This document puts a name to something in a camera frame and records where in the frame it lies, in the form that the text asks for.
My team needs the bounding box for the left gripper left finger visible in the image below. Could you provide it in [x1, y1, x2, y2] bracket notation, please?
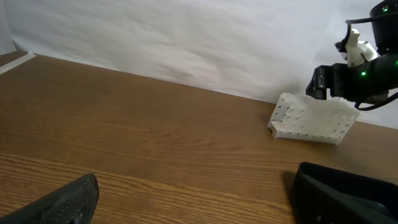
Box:
[0, 172, 100, 224]

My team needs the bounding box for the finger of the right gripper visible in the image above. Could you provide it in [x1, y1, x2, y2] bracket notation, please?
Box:
[305, 64, 335, 101]

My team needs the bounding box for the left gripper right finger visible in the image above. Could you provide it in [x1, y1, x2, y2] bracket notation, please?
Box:
[297, 172, 398, 224]

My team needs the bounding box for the black tray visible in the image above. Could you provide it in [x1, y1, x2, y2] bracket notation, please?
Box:
[292, 161, 398, 220]

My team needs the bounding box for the white test tube rack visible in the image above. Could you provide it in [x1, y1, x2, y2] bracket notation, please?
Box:
[267, 92, 361, 146]

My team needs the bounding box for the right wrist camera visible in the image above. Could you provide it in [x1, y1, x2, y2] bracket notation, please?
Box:
[335, 28, 381, 68]

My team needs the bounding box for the black cable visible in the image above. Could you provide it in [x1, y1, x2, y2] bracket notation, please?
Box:
[345, 14, 398, 112]

